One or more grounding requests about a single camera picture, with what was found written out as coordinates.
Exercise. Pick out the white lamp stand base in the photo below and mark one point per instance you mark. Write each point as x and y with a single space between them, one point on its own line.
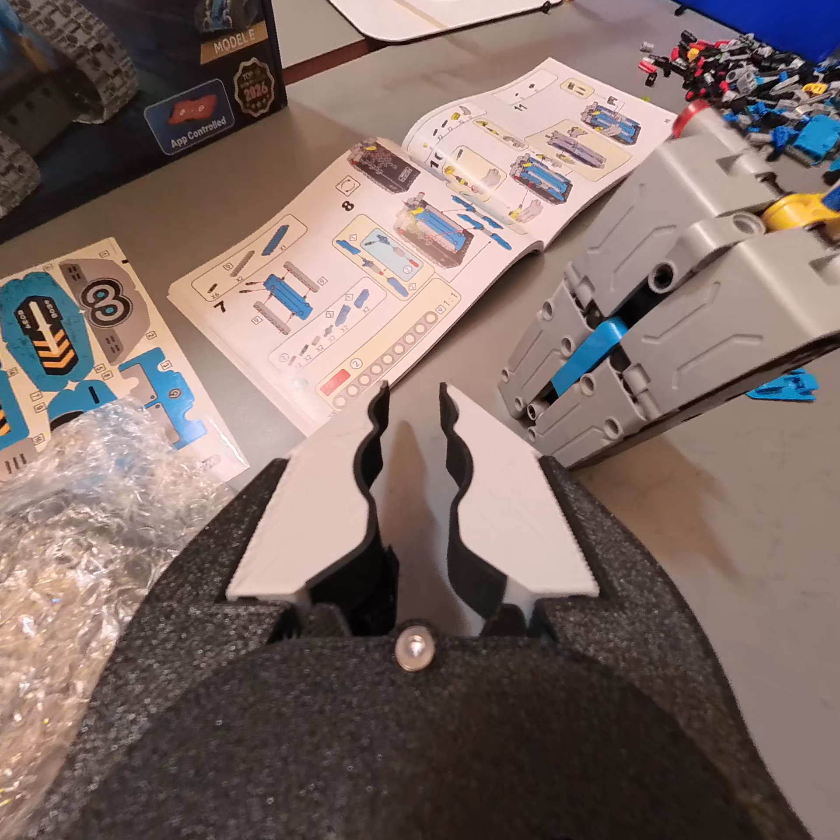
407 16

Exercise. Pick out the blue sticker sheet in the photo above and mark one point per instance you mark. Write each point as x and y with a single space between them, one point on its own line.
65 328

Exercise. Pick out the blue plastic bin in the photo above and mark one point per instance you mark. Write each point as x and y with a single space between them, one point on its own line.
787 26

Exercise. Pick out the small blue panel piece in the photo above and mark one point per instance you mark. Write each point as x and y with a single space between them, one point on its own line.
781 387

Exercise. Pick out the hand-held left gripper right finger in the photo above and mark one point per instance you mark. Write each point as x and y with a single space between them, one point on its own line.
518 518

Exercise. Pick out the partly built toy brick model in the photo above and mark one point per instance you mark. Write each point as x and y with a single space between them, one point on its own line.
722 328

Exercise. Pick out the open instruction booklet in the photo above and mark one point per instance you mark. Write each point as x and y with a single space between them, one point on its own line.
367 275

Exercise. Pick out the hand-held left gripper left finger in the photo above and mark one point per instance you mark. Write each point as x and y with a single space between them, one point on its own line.
308 518

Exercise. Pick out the dark toy product box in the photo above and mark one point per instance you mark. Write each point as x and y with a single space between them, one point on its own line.
177 39

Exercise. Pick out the scatter of small pins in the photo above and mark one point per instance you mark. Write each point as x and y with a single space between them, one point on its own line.
722 65

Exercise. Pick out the clear bubble wrap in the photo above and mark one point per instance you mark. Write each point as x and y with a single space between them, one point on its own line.
72 538

